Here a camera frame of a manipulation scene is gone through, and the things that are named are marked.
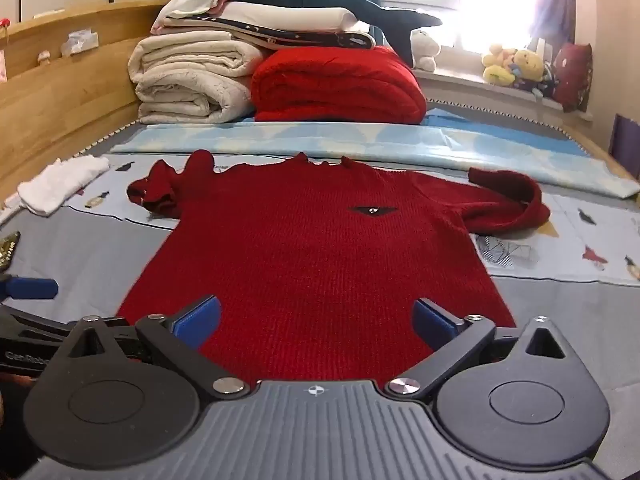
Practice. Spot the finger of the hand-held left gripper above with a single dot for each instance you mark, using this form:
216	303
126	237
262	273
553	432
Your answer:
31	288

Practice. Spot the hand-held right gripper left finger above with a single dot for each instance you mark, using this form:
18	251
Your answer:
197	322

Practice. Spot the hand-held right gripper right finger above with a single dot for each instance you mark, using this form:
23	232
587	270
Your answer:
431	322

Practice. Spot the red knit sweater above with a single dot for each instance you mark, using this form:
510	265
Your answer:
310	260

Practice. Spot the dark dotted object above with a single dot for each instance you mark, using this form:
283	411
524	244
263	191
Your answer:
7	247

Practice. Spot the printed grey bed sheet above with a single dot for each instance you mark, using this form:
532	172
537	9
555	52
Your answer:
90	260

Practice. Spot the white small garment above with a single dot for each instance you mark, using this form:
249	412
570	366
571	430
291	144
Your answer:
62	182

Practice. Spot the light blue patterned quilt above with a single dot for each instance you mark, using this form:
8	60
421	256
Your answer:
400	142

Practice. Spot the folded cream blanket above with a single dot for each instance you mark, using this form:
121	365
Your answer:
190	80

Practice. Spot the clear plastic bag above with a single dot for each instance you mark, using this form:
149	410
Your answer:
81	42

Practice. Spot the folded red knit blanket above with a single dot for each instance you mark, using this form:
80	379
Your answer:
340	85

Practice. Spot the purple box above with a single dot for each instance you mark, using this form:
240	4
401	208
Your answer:
626	147

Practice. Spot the yellow duck plush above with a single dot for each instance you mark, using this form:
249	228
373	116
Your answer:
497	67

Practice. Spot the white plush toy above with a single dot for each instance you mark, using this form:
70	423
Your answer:
425	50

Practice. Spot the yellow bear plush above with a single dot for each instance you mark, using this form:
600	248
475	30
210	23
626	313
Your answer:
529	64

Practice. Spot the dark red cushion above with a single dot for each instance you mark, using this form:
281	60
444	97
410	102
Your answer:
574	75

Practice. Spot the white pillow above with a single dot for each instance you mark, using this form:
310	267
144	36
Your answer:
280	14

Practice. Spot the wooden bed frame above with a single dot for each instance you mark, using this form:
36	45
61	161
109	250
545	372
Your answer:
60	105

